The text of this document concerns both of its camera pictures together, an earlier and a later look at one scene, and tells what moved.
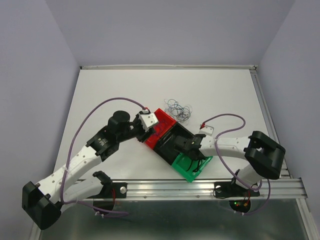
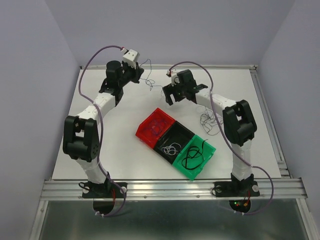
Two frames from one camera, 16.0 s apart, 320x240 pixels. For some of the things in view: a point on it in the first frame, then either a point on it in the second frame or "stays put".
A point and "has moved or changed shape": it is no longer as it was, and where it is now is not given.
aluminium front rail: (205, 188) stays put
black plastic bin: (166, 148) stays put
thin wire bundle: (182, 114) to (209, 122)
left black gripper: (144, 135) to (136, 72)
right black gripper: (203, 157) to (168, 90)
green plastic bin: (190, 168) stays put
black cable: (196, 170) has moved or changed shape
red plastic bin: (165, 122) stays put
